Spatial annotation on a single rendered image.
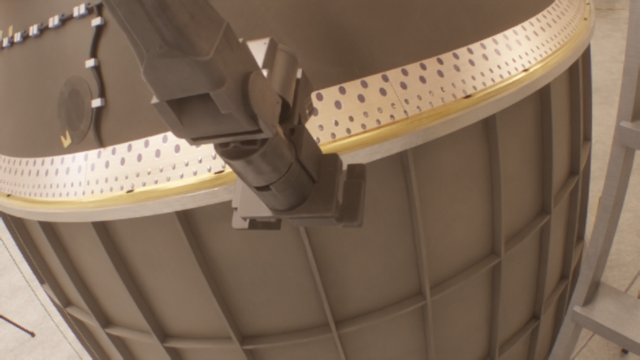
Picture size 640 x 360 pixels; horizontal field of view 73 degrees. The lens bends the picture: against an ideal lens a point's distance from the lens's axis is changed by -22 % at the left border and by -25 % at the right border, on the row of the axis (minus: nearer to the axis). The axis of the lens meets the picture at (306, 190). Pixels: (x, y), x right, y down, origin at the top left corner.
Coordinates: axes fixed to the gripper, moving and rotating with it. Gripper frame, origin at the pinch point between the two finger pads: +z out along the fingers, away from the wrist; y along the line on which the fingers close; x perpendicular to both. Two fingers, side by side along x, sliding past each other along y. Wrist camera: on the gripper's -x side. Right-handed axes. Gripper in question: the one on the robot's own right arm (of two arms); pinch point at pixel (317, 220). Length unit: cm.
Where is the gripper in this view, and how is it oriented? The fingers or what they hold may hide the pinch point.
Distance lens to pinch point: 62.7
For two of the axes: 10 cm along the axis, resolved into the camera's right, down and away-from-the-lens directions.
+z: 3.4, 4.3, 8.4
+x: -1.1, 9.0, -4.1
